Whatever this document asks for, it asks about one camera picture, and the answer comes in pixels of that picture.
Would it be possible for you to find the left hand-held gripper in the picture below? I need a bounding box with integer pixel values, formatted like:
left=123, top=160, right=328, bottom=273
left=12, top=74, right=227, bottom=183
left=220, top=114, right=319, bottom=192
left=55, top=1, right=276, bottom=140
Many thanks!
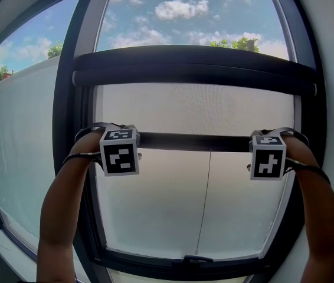
left=99, top=123, right=144, bottom=177

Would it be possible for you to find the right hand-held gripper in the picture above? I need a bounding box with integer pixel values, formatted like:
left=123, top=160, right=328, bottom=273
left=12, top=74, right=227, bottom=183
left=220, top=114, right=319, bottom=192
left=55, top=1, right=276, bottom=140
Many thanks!
left=245, top=127, right=288, bottom=182

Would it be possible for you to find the thin white pull cord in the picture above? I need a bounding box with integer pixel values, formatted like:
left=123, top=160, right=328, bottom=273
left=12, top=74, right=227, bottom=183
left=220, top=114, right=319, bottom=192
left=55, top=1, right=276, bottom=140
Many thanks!
left=194, top=150, right=213, bottom=255

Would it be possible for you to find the person's right forearm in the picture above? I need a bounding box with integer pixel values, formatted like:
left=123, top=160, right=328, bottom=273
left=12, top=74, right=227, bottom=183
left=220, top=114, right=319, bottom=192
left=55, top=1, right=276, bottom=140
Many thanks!
left=283, top=130, right=334, bottom=283

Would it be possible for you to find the person's left forearm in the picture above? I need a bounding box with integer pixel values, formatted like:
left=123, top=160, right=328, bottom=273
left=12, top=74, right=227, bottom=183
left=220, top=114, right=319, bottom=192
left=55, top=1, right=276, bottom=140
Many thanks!
left=36, top=127, right=106, bottom=283

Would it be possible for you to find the green tree with bare trunk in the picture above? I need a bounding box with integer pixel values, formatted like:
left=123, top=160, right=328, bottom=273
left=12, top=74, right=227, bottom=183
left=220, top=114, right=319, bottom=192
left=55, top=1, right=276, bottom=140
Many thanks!
left=209, top=37, right=260, bottom=53

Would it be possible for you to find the green tree beside red building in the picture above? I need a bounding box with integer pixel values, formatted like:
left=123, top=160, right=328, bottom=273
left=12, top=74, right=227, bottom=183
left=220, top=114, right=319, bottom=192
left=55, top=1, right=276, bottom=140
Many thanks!
left=0, top=65, right=15, bottom=84

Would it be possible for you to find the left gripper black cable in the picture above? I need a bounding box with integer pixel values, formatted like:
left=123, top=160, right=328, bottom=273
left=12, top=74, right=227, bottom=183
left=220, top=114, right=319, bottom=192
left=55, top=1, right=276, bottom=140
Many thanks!
left=62, top=151, right=103, bottom=167

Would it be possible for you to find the black window frame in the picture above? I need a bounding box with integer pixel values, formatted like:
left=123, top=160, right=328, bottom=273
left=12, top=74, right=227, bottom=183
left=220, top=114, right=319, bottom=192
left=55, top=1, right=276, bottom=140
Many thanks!
left=0, top=0, right=329, bottom=283

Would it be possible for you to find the black window handle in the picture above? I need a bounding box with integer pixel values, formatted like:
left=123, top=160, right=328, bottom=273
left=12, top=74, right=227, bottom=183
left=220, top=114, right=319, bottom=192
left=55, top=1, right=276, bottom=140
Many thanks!
left=172, top=255, right=214, bottom=266

